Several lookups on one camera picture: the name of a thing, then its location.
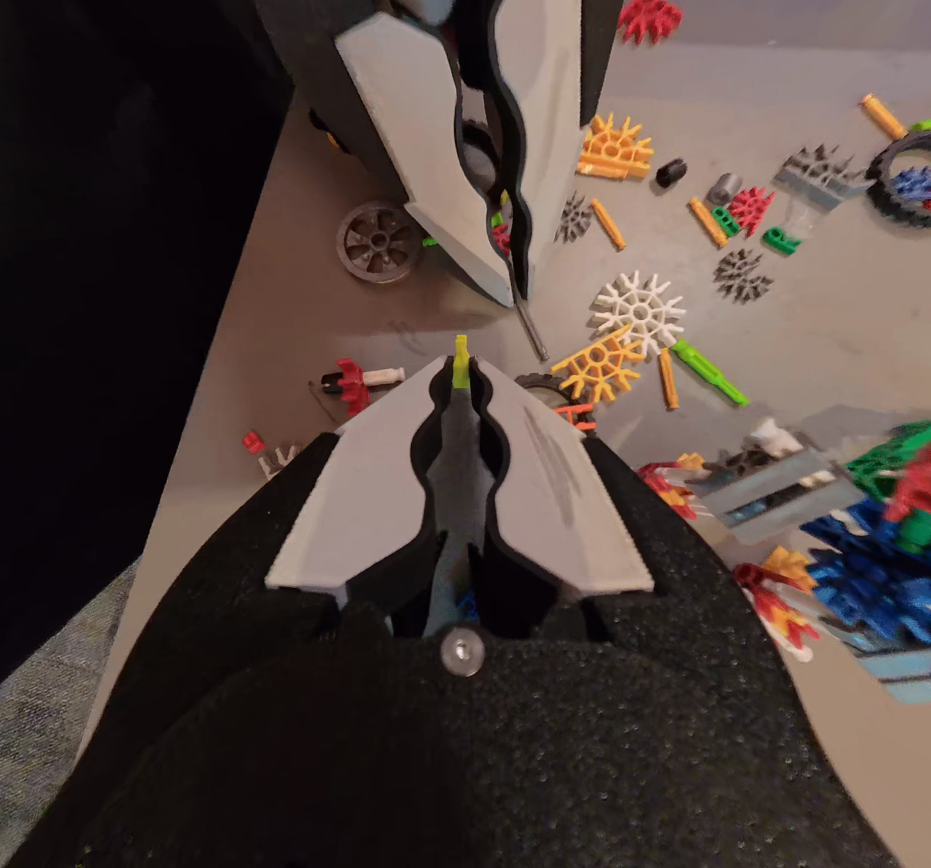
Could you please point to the white fan connector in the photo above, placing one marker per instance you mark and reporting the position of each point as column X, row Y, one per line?
column 280, row 461

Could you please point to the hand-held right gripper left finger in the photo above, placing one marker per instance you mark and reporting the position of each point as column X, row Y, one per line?
column 342, row 511

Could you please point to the white rod with black cap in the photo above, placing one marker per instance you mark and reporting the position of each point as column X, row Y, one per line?
column 382, row 375

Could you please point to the small green clip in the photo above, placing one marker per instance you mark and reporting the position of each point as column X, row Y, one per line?
column 725, row 222
column 780, row 241

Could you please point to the black spacer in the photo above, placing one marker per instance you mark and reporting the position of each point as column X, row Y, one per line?
column 671, row 173

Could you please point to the grey spoked wheel hub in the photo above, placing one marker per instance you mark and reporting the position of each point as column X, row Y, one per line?
column 382, row 277

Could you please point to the white thick rod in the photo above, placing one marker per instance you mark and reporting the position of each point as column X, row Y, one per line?
column 771, row 437

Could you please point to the green connector structure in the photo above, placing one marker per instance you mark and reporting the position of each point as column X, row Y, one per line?
column 887, row 461

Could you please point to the red frame connector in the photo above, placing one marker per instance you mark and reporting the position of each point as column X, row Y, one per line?
column 913, row 490

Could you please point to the black toy tyre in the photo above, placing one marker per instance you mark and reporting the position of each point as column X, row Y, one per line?
column 480, row 155
column 538, row 384

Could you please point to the red half-circle connector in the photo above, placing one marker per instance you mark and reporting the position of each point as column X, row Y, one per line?
column 502, row 239

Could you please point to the large black knobby tyre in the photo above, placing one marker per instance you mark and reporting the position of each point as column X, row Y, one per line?
column 884, row 191

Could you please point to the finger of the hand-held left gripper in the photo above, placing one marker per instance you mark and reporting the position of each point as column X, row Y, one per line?
column 545, row 82
column 407, row 119

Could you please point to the orange fan connector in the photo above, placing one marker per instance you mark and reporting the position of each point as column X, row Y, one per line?
column 614, row 148

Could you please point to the lime yellow clip connector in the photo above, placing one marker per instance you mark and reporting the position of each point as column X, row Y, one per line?
column 460, row 366

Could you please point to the grey panel assembly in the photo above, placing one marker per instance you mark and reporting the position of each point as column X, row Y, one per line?
column 778, row 490

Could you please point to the yellow half-circle connector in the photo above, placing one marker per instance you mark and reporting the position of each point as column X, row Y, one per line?
column 585, row 362

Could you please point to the white snowflake connector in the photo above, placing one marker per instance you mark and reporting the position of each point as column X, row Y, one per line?
column 627, row 309

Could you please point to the small blue connector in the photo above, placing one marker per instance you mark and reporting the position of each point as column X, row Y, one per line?
column 468, row 606

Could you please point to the orange short rod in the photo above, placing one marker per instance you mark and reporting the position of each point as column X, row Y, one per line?
column 882, row 116
column 608, row 223
column 708, row 222
column 668, row 379

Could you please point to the clear plastic piece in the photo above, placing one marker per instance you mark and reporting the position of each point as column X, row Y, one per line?
column 804, row 220

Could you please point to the grey connector with panel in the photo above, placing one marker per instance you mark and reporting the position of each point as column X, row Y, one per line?
column 818, row 177

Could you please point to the silver spacer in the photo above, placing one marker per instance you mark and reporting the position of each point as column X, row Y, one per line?
column 724, row 188

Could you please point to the small red connector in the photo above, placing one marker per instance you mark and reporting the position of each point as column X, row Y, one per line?
column 751, row 212

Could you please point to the dark grey snowflake connector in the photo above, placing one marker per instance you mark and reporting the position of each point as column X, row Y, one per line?
column 574, row 217
column 742, row 277

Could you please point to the red fan connector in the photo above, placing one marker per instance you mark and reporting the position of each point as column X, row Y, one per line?
column 649, row 17

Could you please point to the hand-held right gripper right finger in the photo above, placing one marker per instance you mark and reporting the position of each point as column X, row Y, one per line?
column 567, row 504

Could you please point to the small red clip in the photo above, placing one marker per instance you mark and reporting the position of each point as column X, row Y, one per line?
column 253, row 442

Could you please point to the grey blue panel pair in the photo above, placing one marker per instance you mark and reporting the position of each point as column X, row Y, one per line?
column 902, row 675

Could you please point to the thin metal rod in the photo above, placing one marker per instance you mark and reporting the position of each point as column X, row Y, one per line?
column 531, row 326

